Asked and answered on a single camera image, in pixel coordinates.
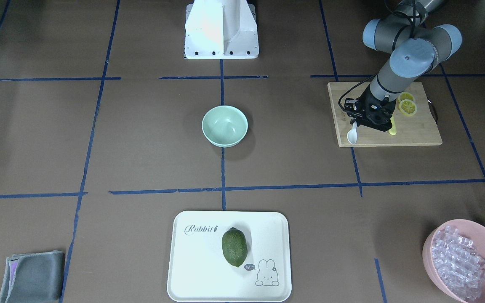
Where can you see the mint green bowl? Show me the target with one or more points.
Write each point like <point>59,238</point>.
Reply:
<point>224,126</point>

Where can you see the lemon slice upper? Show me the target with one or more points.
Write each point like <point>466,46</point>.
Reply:
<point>406,96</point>

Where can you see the yellow plastic knife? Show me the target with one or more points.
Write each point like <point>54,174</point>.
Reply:
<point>393,130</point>

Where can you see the white pedestal column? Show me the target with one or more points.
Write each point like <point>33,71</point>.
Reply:
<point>221,29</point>

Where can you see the folded grey cloth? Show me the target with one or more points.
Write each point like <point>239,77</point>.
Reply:
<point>33,277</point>

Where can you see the pink bowl with ice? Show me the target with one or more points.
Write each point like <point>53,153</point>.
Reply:
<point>454,260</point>

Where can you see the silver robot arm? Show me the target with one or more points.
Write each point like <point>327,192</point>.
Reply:
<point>413,51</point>

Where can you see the cream rabbit tray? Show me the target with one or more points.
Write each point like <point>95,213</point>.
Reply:
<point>198,271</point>

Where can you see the white plastic spoon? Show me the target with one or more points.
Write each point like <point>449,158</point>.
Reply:
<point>352,135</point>

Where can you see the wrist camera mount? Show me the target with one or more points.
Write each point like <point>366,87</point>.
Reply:
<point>353,109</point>

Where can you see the green avocado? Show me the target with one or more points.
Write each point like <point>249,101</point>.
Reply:
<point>234,247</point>

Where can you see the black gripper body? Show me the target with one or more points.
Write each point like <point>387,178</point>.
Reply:
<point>363,105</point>

